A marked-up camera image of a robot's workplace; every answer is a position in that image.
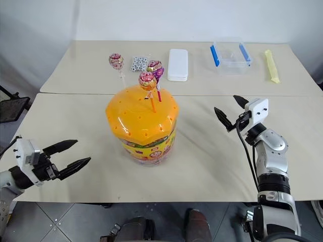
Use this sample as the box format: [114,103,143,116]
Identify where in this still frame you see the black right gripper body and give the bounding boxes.
[236,111,253,132]

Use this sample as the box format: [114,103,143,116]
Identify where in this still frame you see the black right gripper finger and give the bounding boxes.
[233,94,250,110]
[213,106,238,133]

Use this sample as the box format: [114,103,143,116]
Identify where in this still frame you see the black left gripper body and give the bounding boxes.
[31,149,62,183]

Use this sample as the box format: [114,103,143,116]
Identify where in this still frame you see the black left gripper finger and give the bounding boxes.
[42,139,79,157]
[58,156,92,181]

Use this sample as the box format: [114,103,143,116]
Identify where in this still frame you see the orange lidded lollipop jar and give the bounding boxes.
[105,84,181,167]

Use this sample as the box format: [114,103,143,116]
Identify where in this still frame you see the purple red stick lollipop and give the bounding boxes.
[146,59,166,103]

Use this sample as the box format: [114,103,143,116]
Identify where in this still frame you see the orange stick lollipop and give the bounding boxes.
[138,71,158,113]

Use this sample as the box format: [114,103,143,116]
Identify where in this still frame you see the white stick lollipop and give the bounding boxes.
[108,52,127,88]

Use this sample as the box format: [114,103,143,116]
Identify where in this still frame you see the clear container blue clips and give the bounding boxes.
[209,37,254,76]

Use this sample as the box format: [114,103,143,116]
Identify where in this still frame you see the yellow long packet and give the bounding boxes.
[264,49,282,84]

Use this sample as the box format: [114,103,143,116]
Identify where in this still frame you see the black metal stand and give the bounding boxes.
[0,85,31,125]

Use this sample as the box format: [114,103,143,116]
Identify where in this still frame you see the white rectangular box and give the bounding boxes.
[167,48,190,82]

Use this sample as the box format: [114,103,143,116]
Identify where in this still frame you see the clear bag of dice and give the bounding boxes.
[129,53,152,73]

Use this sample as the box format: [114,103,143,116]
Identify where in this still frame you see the dark reddish rounded shape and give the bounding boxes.
[185,207,213,242]

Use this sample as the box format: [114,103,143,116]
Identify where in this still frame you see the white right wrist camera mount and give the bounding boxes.
[243,98,270,132]

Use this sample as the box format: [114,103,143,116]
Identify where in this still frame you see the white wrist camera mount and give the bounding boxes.
[243,98,270,132]
[13,137,43,188]

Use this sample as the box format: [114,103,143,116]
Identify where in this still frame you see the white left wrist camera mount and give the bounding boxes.
[13,137,43,188]

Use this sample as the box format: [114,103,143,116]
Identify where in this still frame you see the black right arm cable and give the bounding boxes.
[236,119,260,194]

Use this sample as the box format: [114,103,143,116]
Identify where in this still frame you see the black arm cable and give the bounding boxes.
[0,136,21,155]
[236,119,260,194]

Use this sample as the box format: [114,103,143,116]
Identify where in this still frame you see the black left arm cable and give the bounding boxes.
[0,136,21,155]

